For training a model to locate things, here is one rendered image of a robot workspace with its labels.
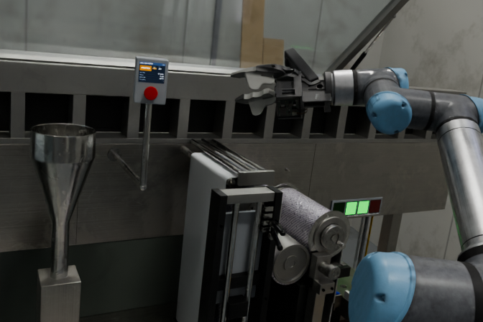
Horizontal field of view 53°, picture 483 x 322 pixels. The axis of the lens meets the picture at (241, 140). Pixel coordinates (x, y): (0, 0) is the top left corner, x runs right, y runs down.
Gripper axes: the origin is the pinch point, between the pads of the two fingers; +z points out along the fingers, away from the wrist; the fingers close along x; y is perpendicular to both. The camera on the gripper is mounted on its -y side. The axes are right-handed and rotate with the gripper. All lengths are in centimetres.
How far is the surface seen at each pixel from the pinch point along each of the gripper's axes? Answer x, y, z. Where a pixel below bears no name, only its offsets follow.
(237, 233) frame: 25.4, 22.9, 1.9
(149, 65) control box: -5.5, -1.7, 18.8
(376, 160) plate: 81, -35, -42
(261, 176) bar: 24.6, 7.8, -3.4
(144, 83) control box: -2.8, 1.0, 20.3
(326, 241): 51, 13, -20
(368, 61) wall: 253, -270, -81
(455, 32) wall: 183, -224, -135
